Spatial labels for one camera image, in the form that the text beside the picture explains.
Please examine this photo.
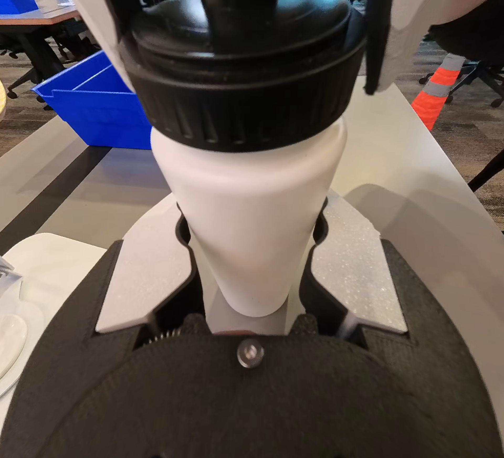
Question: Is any black tape strip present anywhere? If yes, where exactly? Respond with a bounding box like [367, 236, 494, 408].
[0, 145, 112, 245]

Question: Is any white plastic bottle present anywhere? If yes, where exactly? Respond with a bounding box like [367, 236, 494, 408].
[151, 113, 350, 319]

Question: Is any clear acrylic stand support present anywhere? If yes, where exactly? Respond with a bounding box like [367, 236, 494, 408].
[0, 255, 44, 397]

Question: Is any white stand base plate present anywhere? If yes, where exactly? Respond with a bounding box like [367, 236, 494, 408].
[0, 231, 108, 401]

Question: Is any brown-edged office table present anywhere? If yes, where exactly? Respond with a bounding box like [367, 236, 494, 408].
[0, 1, 85, 27]

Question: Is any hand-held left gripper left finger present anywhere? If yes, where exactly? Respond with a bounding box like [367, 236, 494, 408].
[96, 194, 205, 334]

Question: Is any orange traffic cone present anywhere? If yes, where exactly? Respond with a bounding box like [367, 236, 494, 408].
[411, 54, 464, 132]

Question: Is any small blue bin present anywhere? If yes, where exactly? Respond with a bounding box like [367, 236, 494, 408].
[0, 0, 40, 15]

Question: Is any black table leg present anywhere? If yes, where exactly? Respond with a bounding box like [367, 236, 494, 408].
[468, 155, 504, 192]

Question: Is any blue plastic bin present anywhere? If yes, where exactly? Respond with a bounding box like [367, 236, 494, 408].
[31, 50, 153, 150]

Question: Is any black office chair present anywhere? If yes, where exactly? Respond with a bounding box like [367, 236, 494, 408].
[419, 5, 504, 108]

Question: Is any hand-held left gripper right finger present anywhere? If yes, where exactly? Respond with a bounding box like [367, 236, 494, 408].
[298, 190, 407, 338]

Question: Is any black bottle lid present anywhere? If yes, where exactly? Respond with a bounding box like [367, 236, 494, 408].
[119, 0, 368, 153]

